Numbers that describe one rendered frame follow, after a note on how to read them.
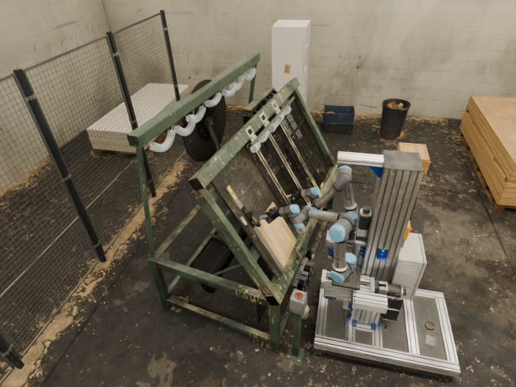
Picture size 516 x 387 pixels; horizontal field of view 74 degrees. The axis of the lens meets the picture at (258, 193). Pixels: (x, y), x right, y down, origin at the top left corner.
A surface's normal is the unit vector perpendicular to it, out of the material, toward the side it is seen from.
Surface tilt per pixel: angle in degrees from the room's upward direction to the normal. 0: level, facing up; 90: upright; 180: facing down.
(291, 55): 90
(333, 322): 0
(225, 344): 0
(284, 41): 90
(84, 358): 0
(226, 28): 90
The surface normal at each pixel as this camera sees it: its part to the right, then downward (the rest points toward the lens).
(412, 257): -0.04, -0.80
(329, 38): -0.23, 0.59
